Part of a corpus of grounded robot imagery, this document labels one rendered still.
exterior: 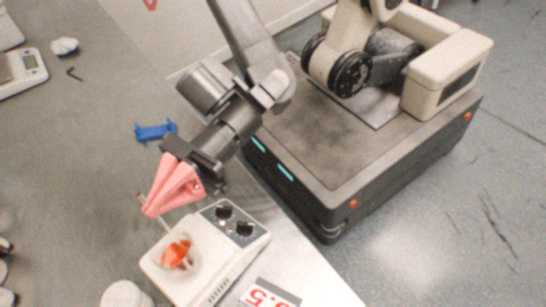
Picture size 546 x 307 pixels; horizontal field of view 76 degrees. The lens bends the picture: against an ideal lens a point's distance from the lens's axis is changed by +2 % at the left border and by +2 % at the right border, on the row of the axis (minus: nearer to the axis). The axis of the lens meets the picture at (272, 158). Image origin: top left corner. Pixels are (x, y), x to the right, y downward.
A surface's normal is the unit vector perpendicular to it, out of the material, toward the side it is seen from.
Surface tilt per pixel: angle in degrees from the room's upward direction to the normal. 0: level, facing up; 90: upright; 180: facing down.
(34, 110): 0
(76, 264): 0
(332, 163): 0
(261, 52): 39
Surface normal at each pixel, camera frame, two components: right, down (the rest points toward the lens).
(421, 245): -0.11, -0.59
